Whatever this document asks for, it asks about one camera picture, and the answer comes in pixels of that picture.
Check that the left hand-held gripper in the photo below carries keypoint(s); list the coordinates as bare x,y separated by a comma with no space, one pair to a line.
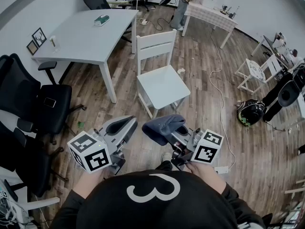
91,151

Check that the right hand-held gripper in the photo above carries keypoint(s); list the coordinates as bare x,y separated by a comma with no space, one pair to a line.
206,149

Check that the white power adapter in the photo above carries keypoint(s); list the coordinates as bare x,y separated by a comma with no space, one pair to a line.
221,169

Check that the person's right forearm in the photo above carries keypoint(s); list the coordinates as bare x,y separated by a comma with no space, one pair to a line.
209,175

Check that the dark blue cloth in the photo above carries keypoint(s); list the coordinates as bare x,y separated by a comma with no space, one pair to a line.
162,128

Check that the green tissue box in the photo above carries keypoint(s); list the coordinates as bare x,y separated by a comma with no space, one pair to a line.
102,20

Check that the clear small bottle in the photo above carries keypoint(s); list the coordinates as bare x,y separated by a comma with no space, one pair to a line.
54,44

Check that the person's white shoe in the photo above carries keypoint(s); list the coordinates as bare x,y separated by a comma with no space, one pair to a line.
166,157

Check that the green floor scrap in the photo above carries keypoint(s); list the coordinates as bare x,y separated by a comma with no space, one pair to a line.
80,125

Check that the table with checked cloth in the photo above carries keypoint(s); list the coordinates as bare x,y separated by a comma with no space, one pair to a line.
209,15

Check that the smartphone with brown case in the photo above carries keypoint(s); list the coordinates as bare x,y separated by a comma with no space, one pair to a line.
49,102

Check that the white wooden chair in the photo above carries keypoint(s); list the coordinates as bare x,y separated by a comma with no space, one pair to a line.
162,85

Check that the cluttered grey desk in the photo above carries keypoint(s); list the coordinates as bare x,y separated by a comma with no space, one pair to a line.
281,49

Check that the person's black sweatshirt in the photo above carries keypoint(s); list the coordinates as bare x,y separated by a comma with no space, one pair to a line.
155,204

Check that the large white table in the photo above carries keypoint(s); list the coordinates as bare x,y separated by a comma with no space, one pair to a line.
81,37

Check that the small brown picture frame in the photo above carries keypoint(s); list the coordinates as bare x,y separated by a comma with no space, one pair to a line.
32,47

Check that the person's left forearm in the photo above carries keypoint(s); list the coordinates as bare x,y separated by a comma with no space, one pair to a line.
85,184

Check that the white power strip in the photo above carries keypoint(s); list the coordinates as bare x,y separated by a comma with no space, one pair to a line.
144,21

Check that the black deer picture frame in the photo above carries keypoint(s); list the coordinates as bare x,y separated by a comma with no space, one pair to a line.
39,37

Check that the crumpled white paper scrap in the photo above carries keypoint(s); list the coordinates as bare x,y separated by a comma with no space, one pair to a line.
181,71

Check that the black mesh office chair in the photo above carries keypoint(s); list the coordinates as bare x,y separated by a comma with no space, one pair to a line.
21,92
33,166

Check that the black motorcycle helmet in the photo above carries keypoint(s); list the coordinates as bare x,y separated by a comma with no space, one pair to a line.
252,112

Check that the small white patterned chair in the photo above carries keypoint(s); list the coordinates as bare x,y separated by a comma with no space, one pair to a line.
256,71

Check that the white wooden stand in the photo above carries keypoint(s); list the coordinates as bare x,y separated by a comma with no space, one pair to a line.
35,203

